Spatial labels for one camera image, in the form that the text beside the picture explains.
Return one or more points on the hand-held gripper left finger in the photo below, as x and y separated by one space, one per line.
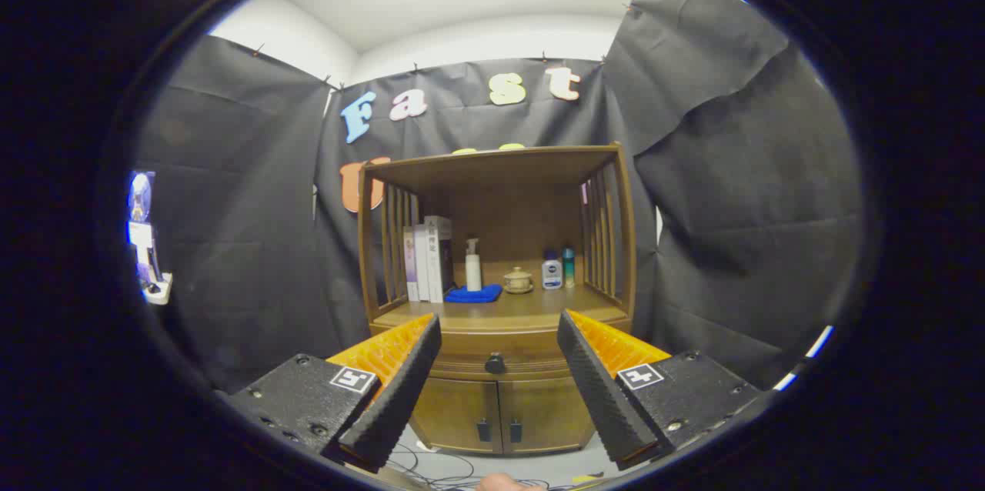
400 399

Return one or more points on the thick white book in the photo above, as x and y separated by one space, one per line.
437 260

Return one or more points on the white pump bottle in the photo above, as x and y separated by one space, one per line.
473 272

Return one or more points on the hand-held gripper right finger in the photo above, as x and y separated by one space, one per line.
600 391

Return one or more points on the teal slim bottle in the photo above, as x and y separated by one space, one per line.
569 269

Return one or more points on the thin pale purple book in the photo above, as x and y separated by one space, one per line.
410 268

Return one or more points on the wooden countertop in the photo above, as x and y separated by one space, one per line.
523 310

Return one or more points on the blue folded cloth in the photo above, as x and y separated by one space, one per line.
473 294

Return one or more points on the white lotion bottle blue cap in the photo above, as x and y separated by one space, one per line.
552 274

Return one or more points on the wooden cabinet door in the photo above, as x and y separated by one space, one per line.
546 414
454 414

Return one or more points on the thin white book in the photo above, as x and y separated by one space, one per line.
422 264

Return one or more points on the white device on stand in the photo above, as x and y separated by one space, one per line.
145 245

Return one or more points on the beige lidded tea cup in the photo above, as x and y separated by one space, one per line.
518 281

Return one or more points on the brown wooden cabinet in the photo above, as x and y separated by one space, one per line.
500 168

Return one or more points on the yellow floor tape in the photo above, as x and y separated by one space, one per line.
589 479

